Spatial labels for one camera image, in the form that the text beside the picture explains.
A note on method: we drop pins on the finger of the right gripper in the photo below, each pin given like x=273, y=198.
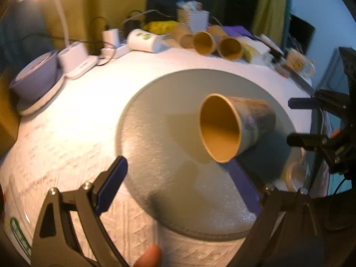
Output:
x=303, y=103
x=309, y=142

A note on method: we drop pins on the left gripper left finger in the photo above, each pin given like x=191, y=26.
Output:
x=55, y=242

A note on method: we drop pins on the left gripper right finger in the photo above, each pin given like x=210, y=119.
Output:
x=286, y=231

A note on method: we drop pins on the brown paper cup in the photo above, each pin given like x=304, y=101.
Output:
x=228, y=126
x=181, y=33
x=217, y=31
x=230, y=48
x=202, y=42

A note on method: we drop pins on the operator thumb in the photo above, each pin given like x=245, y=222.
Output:
x=151, y=258

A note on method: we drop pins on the white bear mug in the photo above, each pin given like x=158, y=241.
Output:
x=297, y=62

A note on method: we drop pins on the black monitor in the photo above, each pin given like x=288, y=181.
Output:
x=300, y=34

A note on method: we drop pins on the purple cloth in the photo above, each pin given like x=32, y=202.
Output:
x=237, y=31

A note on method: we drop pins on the yellow curtain right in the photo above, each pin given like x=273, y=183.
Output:
x=269, y=19

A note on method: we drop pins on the yellow curtain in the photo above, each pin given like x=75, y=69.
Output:
x=86, y=18
x=269, y=19

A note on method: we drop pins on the white woven basket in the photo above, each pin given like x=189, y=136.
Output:
x=196, y=20

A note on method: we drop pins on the round grey placemat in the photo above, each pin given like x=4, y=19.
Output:
x=172, y=177

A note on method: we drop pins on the yellow snack bag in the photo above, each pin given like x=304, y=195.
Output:
x=160, y=27

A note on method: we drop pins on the purple bowl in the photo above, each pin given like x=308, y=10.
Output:
x=34, y=80

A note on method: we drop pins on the black charger plug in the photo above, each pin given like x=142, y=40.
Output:
x=131, y=25

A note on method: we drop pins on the white desk lamp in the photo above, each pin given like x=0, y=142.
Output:
x=73, y=55

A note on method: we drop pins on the white power strip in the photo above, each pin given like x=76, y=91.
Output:
x=109, y=53

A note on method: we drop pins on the white charger plug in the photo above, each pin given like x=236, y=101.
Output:
x=111, y=38

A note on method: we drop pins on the yellow curtain left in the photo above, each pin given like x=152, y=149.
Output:
x=86, y=18

